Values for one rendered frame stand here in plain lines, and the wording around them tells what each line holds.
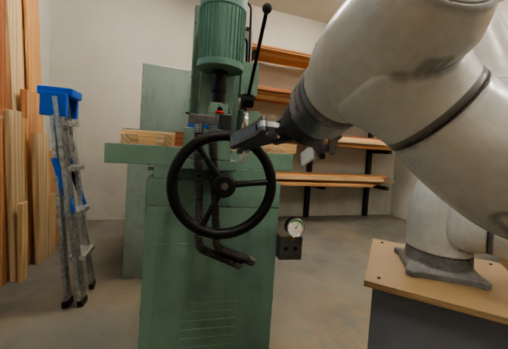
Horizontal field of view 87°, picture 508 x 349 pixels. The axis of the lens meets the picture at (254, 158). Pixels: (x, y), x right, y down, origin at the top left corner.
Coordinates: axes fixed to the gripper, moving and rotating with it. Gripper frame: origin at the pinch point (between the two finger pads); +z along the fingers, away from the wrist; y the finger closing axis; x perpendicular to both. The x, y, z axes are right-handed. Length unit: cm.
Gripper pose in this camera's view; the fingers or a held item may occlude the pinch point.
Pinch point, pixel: (273, 156)
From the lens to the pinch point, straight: 56.2
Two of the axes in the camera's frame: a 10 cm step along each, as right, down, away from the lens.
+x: 0.2, 9.5, -3.0
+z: -2.3, 3.0, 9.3
